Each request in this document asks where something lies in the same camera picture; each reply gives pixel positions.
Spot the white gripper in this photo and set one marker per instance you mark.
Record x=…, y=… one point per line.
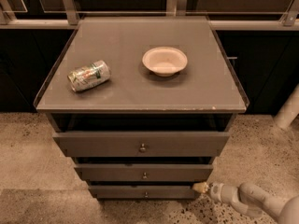
x=217, y=192

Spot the grey drawer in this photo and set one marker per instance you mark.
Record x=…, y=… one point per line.
x=143, y=192
x=144, y=172
x=141, y=144

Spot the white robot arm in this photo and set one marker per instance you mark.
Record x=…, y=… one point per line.
x=251, y=200

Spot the grey drawer cabinet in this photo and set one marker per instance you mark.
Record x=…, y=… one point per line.
x=204, y=97

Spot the white pole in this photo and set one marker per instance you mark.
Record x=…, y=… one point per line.
x=289, y=111

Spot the white paper bowl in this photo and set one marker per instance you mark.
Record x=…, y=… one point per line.
x=165, y=61

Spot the crushed green soda can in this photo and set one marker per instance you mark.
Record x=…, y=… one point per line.
x=89, y=76

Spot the metal railing frame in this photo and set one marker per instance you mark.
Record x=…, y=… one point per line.
x=281, y=15

